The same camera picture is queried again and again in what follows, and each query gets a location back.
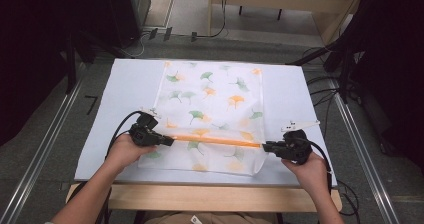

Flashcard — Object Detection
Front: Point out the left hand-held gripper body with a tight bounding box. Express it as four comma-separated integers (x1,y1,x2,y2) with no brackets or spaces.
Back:
128,106,163,148

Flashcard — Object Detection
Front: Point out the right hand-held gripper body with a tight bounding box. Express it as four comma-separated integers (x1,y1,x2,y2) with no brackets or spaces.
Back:
278,119,321,166

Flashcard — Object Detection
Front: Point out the white leaf-print pillowcase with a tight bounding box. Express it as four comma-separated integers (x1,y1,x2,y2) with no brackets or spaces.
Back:
137,60,270,177

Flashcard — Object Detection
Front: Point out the person's left hand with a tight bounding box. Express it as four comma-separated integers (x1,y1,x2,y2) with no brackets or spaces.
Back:
105,133,159,176

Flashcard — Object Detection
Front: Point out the person's right hand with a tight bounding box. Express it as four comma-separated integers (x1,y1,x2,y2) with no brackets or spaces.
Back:
281,150,330,199

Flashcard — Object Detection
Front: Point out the white table mat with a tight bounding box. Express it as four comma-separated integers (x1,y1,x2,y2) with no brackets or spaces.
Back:
73,57,338,188

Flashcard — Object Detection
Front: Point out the wooden table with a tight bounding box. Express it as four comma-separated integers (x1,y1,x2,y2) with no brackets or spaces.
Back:
65,182,344,214

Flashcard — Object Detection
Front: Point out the black metal stand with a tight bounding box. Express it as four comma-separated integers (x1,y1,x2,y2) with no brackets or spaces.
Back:
63,28,116,96
286,33,368,105

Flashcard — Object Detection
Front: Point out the dark cabinet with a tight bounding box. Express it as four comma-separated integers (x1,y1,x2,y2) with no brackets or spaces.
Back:
105,0,152,49

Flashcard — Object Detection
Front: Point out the dark curtain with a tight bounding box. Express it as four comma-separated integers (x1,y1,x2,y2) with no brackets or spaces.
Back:
346,0,424,172
0,0,113,148

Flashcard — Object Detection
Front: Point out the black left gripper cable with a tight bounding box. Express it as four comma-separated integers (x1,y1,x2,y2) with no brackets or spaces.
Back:
95,110,143,224

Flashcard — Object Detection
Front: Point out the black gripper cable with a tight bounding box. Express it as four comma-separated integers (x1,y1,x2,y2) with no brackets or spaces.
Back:
299,138,334,196
95,110,143,224

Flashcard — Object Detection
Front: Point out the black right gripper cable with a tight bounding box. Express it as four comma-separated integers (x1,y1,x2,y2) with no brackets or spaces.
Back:
299,138,334,196

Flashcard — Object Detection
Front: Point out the bundle of black floor cables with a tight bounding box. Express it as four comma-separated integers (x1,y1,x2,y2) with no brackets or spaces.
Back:
302,46,343,139

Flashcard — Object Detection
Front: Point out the metal floor rail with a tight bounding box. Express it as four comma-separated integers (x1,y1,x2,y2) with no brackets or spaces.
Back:
0,63,87,224
328,78,401,224

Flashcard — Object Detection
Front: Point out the black floor cable loop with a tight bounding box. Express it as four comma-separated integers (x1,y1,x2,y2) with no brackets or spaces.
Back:
335,179,362,217

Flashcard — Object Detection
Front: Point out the white floor cable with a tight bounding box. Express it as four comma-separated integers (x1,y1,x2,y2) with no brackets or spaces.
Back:
118,32,149,59

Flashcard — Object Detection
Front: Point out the black hanging cable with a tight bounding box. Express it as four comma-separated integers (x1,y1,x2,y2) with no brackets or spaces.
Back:
190,0,232,43

